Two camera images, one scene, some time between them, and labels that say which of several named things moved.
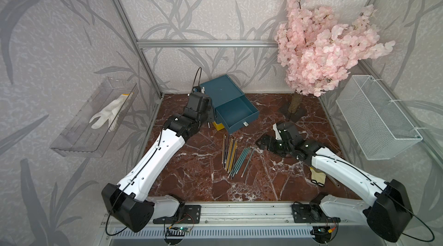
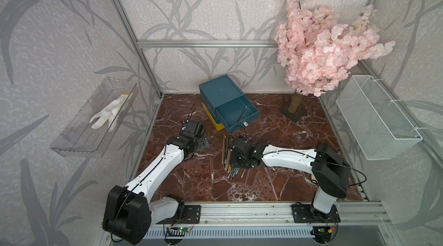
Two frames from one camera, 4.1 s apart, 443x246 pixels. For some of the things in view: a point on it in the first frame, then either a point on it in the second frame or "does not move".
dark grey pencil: [223, 149] → [241, 115]
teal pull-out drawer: [236, 113] does not move
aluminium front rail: [237, 214] does not move
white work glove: [111, 112] does not move
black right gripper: [271, 140] → [232, 160]
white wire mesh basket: [379, 129] does not move
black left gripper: [208, 107] → [202, 144]
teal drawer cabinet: [221, 90] does not move
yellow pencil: [229, 153] does not move
